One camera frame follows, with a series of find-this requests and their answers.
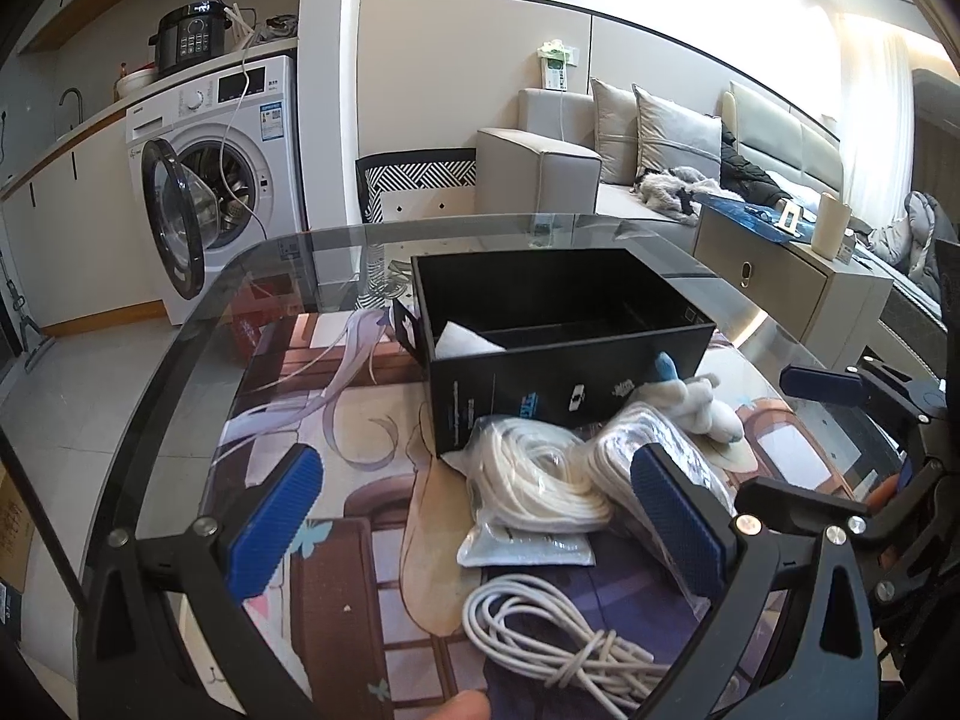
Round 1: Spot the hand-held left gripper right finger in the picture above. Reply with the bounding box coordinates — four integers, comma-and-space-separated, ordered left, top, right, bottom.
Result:
630, 442, 882, 720

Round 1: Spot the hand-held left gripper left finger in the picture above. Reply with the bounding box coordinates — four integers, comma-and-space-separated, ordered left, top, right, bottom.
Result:
75, 442, 331, 720

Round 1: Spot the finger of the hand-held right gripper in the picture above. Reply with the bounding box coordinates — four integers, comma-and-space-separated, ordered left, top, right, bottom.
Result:
780, 362, 947, 425
733, 463, 944, 542

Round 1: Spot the bagged grey cable coil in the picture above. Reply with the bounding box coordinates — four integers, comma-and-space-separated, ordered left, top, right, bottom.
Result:
583, 399, 742, 545

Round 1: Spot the white and blue plush toy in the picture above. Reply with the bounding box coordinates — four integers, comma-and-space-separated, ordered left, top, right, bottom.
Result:
637, 351, 749, 445

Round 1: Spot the bagged white rope coil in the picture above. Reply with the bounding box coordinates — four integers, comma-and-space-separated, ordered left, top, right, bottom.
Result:
454, 414, 617, 542

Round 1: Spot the silver medicine packet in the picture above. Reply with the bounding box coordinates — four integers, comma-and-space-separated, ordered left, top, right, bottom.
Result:
457, 519, 598, 569

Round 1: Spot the white cable bundle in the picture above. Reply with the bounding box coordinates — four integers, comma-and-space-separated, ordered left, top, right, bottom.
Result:
463, 574, 677, 718

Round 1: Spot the black cardboard box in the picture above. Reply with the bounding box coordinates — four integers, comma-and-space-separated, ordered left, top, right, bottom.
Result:
390, 246, 719, 460

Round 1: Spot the person's left hand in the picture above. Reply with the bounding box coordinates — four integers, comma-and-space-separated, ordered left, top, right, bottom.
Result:
418, 690, 494, 720

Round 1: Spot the beige low cabinet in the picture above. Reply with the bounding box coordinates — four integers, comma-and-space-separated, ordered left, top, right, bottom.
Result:
692, 199, 895, 344

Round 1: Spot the white paper roll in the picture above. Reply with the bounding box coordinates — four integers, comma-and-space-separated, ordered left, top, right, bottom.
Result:
813, 191, 853, 258

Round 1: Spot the grey down jacket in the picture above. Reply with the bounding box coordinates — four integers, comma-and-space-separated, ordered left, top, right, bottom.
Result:
868, 190, 959, 295

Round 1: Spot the blue flat package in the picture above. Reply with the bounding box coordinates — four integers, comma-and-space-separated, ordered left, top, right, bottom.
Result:
694, 190, 817, 242

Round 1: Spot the black jacket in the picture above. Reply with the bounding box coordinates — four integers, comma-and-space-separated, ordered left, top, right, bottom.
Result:
718, 127, 797, 209

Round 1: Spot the grey fluffy cloth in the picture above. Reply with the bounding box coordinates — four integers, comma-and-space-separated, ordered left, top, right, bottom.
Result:
636, 166, 745, 224

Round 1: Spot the brown cardboard box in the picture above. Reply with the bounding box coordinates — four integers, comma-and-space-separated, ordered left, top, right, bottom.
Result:
0, 463, 38, 595

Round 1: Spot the white paper sheet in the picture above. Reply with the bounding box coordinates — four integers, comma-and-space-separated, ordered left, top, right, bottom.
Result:
433, 320, 509, 358

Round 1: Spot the dark blue box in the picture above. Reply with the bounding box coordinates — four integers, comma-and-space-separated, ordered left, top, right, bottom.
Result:
0, 580, 32, 632

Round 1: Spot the white curtain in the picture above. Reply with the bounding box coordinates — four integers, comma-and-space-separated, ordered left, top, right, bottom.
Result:
832, 13, 914, 220

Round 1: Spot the grey cushion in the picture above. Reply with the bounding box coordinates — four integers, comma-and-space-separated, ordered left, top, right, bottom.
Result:
633, 83, 725, 182
589, 76, 647, 187

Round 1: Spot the white kitchen counter cabinet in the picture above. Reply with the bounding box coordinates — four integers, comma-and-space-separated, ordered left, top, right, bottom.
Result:
0, 101, 175, 340

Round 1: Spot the beige sofa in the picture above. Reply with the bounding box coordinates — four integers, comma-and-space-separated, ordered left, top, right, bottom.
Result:
475, 79, 852, 242

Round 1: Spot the black and white patterned chair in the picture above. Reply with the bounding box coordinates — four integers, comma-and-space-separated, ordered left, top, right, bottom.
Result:
355, 148, 479, 227

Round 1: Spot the white washing machine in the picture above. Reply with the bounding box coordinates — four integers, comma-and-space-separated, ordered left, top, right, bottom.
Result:
124, 54, 308, 327

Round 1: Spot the white bowl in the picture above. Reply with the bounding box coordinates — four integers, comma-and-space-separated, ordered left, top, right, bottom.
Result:
114, 66, 160, 101

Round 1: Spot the kitchen faucet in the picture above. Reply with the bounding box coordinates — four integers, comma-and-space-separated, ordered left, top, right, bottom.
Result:
57, 87, 85, 137

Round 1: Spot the black pressure cooker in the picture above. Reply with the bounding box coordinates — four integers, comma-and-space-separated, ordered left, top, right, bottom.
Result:
150, 1, 235, 77

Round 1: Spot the grey cloth pile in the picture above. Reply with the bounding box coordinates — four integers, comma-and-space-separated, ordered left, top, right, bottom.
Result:
250, 13, 300, 47

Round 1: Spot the white wall intercom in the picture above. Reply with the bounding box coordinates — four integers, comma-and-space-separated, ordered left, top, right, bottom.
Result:
535, 39, 583, 92

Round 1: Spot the white hose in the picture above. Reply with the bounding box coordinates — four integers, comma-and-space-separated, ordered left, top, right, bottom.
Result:
216, 6, 272, 242

